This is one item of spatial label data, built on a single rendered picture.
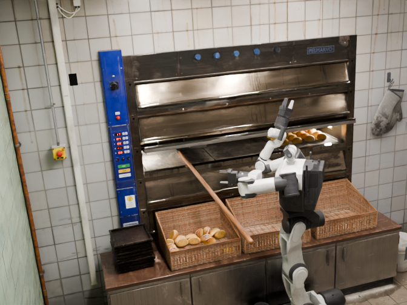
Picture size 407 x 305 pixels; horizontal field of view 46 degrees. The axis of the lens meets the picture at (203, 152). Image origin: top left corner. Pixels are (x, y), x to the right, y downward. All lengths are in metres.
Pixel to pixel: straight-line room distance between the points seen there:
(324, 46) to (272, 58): 0.46
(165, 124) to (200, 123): 0.29
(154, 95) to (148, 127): 0.25
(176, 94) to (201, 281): 1.41
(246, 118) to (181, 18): 0.95
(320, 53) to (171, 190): 1.65
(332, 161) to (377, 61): 0.94
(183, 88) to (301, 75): 0.99
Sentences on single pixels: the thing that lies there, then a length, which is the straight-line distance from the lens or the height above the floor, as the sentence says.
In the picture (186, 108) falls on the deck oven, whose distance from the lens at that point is 3.73.
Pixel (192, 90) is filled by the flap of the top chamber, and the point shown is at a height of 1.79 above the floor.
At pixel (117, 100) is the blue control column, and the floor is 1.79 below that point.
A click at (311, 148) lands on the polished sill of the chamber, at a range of 4.23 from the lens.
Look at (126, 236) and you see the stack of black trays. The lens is 3.69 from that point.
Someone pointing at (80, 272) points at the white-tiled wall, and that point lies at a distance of 4.08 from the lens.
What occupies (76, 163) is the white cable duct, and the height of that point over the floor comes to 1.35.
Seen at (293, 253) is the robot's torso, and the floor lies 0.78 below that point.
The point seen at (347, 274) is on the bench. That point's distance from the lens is 4.23.
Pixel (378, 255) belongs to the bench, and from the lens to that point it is 4.31.
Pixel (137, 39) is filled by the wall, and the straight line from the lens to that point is 3.58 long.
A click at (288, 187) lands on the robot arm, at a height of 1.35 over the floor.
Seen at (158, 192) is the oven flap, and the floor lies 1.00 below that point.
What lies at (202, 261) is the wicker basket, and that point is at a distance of 3.65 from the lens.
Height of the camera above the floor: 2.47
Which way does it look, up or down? 18 degrees down
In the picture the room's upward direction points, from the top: 4 degrees counter-clockwise
